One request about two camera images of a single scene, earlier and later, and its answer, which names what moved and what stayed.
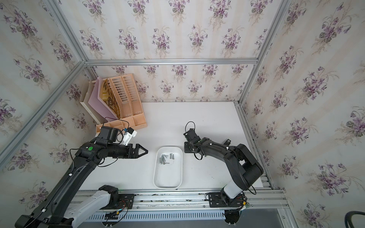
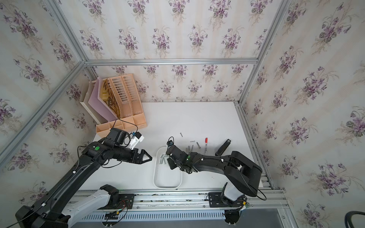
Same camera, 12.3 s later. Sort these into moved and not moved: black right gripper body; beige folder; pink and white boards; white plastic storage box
Moved: black right gripper body
Not moved: beige folder; white plastic storage box; pink and white boards
